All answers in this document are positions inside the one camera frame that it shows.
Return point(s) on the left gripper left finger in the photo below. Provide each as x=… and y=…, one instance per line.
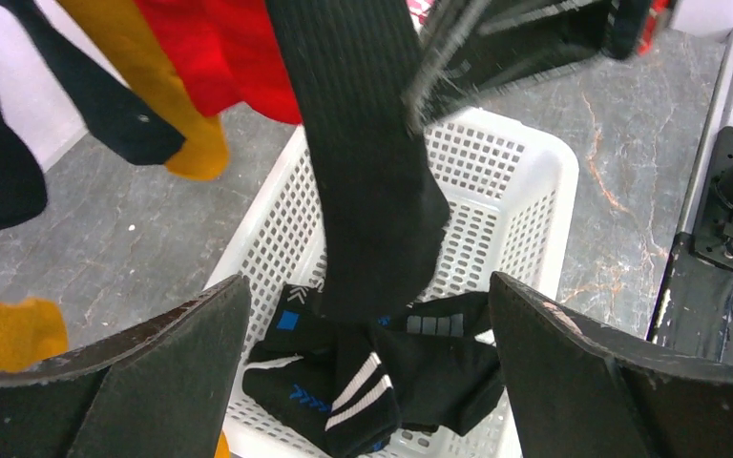
x=157, y=389

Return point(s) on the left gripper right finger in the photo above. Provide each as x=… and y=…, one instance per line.
x=581, y=388

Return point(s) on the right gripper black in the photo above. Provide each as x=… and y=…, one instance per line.
x=477, y=49

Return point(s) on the black sock white stripes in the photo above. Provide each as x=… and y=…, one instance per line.
x=384, y=214

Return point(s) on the black sock blue accents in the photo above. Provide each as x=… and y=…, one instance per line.
x=449, y=316

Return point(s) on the white plastic perforated basket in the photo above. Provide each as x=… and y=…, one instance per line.
x=511, y=190

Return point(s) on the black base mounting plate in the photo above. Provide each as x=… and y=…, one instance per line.
x=694, y=310

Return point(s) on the mustard yellow striped sock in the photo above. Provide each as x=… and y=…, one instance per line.
x=30, y=331

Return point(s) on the red sock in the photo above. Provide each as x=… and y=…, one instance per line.
x=225, y=53

